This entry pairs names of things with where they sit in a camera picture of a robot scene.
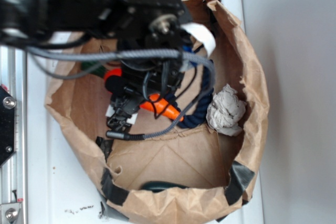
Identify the dark green curved object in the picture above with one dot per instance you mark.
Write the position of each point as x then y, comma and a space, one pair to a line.
159, 186

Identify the crumpled white paper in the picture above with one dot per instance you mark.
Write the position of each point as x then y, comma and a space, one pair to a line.
225, 111

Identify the metal corner bracket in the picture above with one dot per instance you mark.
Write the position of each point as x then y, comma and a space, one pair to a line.
11, 213

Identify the brown paper bag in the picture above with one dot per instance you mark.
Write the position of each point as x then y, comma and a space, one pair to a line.
220, 171

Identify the aluminium extrusion rail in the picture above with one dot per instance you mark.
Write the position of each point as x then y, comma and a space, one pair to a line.
13, 173

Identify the black octagonal mount plate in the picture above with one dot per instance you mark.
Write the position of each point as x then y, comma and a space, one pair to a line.
8, 125

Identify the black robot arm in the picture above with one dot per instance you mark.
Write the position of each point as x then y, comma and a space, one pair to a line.
42, 25

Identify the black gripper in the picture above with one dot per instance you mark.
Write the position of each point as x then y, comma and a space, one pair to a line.
156, 43

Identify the orange plastic carrot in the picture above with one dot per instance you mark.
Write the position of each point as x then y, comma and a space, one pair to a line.
159, 106

